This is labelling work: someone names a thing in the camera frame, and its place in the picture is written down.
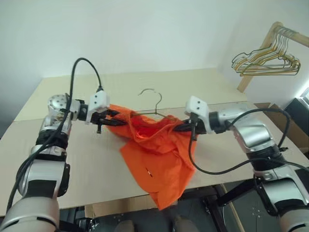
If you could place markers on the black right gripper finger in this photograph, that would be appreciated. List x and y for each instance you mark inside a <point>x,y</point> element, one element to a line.
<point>181,125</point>
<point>182,130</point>

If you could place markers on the orange shorts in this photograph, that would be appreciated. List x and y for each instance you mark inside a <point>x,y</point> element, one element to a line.
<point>159,154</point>

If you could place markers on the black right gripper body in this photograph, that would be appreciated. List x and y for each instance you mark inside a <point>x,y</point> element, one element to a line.
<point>200,128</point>

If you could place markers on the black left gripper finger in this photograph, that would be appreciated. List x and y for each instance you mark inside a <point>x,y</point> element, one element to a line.
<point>113,112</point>
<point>116,122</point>

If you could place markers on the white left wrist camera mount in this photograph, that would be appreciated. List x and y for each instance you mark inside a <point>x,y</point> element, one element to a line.
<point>97,100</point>

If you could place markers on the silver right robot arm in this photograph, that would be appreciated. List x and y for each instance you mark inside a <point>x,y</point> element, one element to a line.
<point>253,135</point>

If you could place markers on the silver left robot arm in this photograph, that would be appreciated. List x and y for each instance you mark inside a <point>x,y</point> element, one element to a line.
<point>43,174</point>

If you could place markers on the brown cardboard box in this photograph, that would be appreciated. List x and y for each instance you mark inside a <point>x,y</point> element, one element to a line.
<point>293,135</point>

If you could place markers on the black table frame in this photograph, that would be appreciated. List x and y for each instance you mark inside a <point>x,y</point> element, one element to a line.
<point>231,194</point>

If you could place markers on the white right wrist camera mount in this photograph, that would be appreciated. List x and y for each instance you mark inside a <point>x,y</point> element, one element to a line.
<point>198,105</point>

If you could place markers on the black box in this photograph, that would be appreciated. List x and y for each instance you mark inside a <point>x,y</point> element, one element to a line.
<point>295,105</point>

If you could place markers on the wooden clothes rack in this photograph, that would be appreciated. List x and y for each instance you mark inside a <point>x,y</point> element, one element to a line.
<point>256,65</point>

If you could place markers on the cardboard sheet under table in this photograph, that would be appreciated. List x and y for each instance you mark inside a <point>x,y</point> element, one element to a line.
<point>116,205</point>

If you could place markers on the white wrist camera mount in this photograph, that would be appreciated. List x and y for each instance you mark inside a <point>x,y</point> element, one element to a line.
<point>198,105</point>
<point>97,100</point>

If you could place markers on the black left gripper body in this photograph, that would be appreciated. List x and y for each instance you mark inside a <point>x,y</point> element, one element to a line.
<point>96,119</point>

